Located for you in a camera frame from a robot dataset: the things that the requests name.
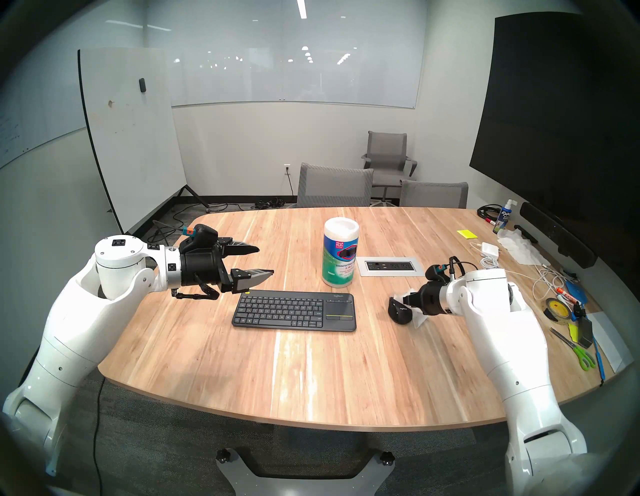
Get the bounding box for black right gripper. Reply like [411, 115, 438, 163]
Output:
[402, 280, 451, 317]

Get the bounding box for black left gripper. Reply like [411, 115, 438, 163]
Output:
[177, 239, 275, 295]

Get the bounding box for black Logitech mouse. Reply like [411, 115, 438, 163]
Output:
[387, 296, 414, 326]

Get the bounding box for white disinfecting wipe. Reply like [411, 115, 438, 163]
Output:
[394, 287, 432, 330]

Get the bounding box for black Logitech keyboard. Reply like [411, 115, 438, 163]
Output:
[231, 289, 357, 332]

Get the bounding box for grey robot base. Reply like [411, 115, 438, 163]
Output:
[216, 446, 396, 496]

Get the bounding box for disinfecting wipes canister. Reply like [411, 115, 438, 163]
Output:
[321, 217, 360, 289]

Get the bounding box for white table power outlet panel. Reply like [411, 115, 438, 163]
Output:
[356, 256, 427, 278]

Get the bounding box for grey mesh office chair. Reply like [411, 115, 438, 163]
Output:
[296, 162, 374, 209]
[399, 180, 469, 209]

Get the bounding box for crumpled white tissue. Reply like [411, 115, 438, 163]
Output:
[496, 229, 551, 266]

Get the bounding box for blue whiteboard cleaner spray bottle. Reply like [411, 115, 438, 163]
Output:
[493, 199, 517, 235]

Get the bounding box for yellow tape roll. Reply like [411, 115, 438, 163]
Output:
[544, 297, 574, 323]

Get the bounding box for grey office chair with armrests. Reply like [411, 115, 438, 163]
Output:
[361, 131, 418, 207]

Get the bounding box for black video conference bar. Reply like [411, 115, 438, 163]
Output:
[519, 201, 598, 269]

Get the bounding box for blue flat packet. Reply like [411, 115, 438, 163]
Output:
[564, 280, 589, 306]

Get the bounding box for mobile whiteboard on stand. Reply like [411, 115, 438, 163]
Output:
[77, 47, 212, 241]

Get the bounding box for black and yellow box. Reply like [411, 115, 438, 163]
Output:
[567, 315, 595, 349]

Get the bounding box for blue pen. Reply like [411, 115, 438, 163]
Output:
[592, 337, 606, 384]

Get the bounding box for white paper sheet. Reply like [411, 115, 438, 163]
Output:
[585, 311, 635, 373]

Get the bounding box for large black TV screen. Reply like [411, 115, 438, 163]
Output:
[469, 11, 640, 251]

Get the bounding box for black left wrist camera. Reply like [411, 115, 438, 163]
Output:
[180, 224, 220, 251]

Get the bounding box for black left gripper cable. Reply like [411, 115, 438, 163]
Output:
[170, 282, 221, 301]

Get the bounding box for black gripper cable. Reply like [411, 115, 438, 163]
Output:
[170, 282, 221, 301]
[447, 256, 479, 279]

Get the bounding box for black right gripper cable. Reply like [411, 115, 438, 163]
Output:
[447, 256, 479, 279]

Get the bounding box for thin black floor cable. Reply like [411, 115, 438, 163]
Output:
[142, 200, 251, 246]

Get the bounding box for white charger cable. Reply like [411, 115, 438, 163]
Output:
[470, 242, 567, 302]

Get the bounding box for green handled scissors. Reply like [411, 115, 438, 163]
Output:
[550, 327, 597, 371]

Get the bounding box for glass wall whiteboard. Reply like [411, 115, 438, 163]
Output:
[145, 0, 418, 110]

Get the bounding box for black hanging power cable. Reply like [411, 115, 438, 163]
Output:
[91, 380, 106, 496]

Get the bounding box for wall board with writing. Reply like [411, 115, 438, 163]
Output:
[0, 65, 90, 171]

